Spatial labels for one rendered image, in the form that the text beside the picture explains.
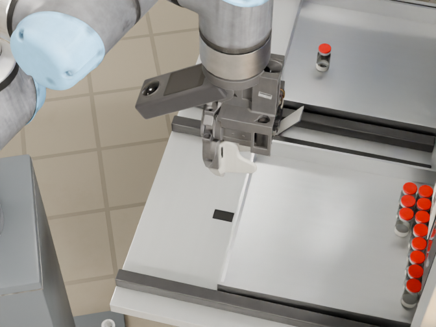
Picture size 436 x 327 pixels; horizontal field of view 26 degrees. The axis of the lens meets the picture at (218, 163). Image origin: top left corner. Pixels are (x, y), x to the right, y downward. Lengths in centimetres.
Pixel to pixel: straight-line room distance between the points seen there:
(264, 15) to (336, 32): 71
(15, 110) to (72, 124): 124
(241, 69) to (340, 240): 47
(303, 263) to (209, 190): 18
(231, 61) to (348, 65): 64
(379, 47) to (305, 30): 13
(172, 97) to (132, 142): 155
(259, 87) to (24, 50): 26
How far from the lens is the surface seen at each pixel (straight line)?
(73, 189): 252
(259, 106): 103
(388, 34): 164
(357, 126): 147
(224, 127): 105
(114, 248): 240
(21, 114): 142
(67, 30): 87
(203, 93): 103
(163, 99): 105
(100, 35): 88
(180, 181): 142
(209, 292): 129
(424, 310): 112
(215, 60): 97
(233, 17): 92
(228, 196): 140
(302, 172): 143
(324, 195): 141
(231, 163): 112
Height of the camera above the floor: 203
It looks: 53 degrees down
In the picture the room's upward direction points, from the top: straight up
